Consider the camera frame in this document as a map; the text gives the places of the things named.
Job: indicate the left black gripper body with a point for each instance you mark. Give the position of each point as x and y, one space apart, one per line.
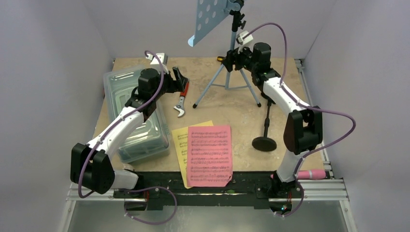
169 86

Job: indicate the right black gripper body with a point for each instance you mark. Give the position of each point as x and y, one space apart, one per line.
233 60

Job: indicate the red handled adjustable wrench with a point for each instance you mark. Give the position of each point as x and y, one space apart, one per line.
180 105

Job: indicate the blue perforated music stand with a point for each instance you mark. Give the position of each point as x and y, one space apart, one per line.
209 14

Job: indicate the pink sheet music page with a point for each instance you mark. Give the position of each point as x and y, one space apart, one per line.
210 156

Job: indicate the black microphone stand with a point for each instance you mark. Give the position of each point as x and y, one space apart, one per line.
265 143

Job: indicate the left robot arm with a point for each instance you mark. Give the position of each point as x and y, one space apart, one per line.
91 165

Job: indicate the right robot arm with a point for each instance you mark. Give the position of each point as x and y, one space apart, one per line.
303 129

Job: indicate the yellow sheet music page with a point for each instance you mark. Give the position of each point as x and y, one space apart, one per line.
180 138

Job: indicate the clear plastic storage box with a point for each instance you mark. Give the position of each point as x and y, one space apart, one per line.
152 138

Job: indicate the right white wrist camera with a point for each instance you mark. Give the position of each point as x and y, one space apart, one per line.
243 39

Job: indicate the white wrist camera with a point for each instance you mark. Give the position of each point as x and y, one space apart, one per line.
160 63
243 39

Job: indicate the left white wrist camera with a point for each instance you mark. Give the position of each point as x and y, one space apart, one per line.
160 63

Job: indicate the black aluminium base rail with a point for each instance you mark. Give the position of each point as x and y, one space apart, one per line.
246 189

